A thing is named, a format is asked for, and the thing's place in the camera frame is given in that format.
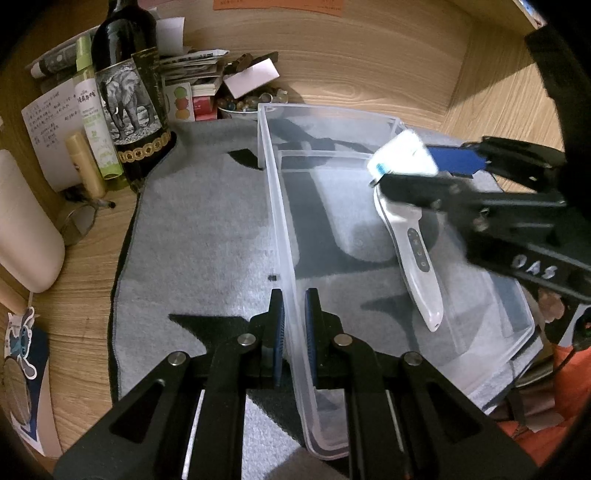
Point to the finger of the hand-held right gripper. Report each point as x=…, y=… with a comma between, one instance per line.
x=455, y=159
x=415, y=189

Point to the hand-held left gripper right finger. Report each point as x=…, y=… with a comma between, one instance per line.
x=310, y=337

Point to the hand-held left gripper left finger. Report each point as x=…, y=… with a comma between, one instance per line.
x=278, y=337

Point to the white handheld electric device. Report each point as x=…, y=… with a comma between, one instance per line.
x=415, y=249

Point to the clear plastic storage bin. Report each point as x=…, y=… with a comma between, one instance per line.
x=280, y=207

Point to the person's right hand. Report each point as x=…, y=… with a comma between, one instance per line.
x=549, y=307

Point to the grey felt mat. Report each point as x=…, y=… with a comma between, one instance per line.
x=198, y=258

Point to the person's orange clothing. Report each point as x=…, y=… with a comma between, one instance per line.
x=572, y=397

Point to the bowl of glass marbles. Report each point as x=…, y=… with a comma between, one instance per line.
x=247, y=105

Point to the white blank card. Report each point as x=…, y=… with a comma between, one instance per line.
x=251, y=78

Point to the dark brown wooden object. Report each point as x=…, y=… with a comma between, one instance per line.
x=242, y=62

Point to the small red box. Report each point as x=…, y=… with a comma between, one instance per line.
x=204, y=107

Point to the fruit picture card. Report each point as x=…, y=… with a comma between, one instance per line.
x=179, y=101

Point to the stack of printed papers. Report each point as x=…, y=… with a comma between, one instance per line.
x=196, y=64

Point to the yellow lip balm tube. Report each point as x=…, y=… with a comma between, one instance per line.
x=85, y=166

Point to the cartoon sticker card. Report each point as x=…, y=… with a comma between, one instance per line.
x=23, y=383

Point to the dark elephant-label wine bottle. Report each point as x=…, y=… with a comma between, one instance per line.
x=134, y=120

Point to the cream plastic container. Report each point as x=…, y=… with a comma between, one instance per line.
x=25, y=230

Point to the green spray bottle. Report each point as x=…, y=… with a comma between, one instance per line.
x=94, y=120

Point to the white folded paper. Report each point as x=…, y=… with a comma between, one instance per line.
x=173, y=37

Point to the black gold-print bottle tag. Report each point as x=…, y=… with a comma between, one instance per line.
x=150, y=78

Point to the handwritten paper note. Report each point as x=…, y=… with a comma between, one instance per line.
x=48, y=124

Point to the white patterned rolled tube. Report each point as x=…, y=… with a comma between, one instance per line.
x=53, y=62

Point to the metal-frame eyeglasses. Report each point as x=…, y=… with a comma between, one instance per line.
x=81, y=221

